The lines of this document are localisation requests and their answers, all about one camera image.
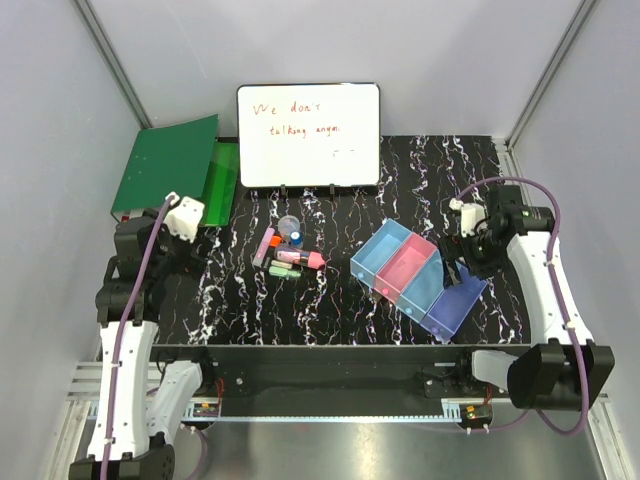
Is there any green translucent file folder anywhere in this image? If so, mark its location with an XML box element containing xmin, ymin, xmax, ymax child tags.
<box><xmin>201</xmin><ymin>142</ymin><xmax>239</xmax><ymax>227</ymax></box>

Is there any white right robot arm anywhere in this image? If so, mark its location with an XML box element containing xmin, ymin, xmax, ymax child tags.
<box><xmin>438</xmin><ymin>184</ymin><xmax>615</xmax><ymax>411</ymax></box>

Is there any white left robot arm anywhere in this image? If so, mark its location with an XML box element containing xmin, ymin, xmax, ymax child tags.
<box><xmin>68</xmin><ymin>199</ymin><xmax>216</xmax><ymax>479</ymax></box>

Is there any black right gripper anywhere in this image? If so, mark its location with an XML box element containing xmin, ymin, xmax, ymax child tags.
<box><xmin>436</xmin><ymin>228</ymin><xmax>511</xmax><ymax>290</ymax></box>

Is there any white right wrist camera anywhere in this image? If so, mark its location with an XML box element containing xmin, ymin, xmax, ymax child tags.
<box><xmin>449</xmin><ymin>199</ymin><xmax>486</xmax><ymax>238</ymax></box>

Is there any aluminium frame rail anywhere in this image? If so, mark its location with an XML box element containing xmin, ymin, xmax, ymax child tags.
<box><xmin>69</xmin><ymin>345</ymin><xmax>614</xmax><ymax>427</ymax></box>

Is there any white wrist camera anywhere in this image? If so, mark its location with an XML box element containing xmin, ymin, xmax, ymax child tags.
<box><xmin>161</xmin><ymin>192</ymin><xmax>205</xmax><ymax>244</ymax></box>
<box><xmin>449</xmin><ymin>199</ymin><xmax>486</xmax><ymax>238</ymax></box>

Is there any purple plastic bin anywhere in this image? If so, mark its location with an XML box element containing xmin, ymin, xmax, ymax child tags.
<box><xmin>419</xmin><ymin>264</ymin><xmax>487</xmax><ymax>342</ymax></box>

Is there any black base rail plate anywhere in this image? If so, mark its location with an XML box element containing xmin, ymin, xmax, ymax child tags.
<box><xmin>151</xmin><ymin>345</ymin><xmax>507</xmax><ymax>421</ymax></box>

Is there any green ring binder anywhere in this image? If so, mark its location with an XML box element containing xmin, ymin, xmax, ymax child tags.
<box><xmin>111</xmin><ymin>114</ymin><xmax>218</xmax><ymax>220</ymax></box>

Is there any green highlighter pen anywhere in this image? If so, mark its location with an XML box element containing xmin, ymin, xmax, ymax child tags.
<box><xmin>268</xmin><ymin>266</ymin><xmax>302</xmax><ymax>279</ymax></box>

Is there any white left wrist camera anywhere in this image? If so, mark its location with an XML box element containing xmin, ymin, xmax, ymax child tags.
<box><xmin>161</xmin><ymin>192</ymin><xmax>205</xmax><ymax>244</ymax></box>

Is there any white dry-erase board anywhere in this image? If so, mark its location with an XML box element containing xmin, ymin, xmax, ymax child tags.
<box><xmin>236</xmin><ymin>83</ymin><xmax>381</xmax><ymax>188</ymax></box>

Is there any black marble pattern mat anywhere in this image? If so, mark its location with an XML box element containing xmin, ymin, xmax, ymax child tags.
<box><xmin>156</xmin><ymin>135</ymin><xmax>508</xmax><ymax>346</ymax></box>

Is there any pink eraser stick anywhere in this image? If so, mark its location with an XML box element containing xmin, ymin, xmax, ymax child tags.
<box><xmin>252</xmin><ymin>227</ymin><xmax>275</xmax><ymax>267</ymax></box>

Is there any clear jar of clips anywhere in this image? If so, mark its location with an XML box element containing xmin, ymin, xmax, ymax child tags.
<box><xmin>277</xmin><ymin>215</ymin><xmax>300</xmax><ymax>242</ymax></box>

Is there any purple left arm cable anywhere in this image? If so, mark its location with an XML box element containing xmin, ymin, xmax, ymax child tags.
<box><xmin>99</xmin><ymin>194</ymin><xmax>209</xmax><ymax>480</ymax></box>

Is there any pink plastic bin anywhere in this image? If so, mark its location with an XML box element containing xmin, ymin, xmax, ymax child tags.
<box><xmin>374</xmin><ymin>233</ymin><xmax>437</xmax><ymax>302</ymax></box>

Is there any light blue bin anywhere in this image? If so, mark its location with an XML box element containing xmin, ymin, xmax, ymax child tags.
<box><xmin>350</xmin><ymin>219</ymin><xmax>411</xmax><ymax>289</ymax></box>
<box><xmin>396</xmin><ymin>251</ymin><xmax>444</xmax><ymax>323</ymax></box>

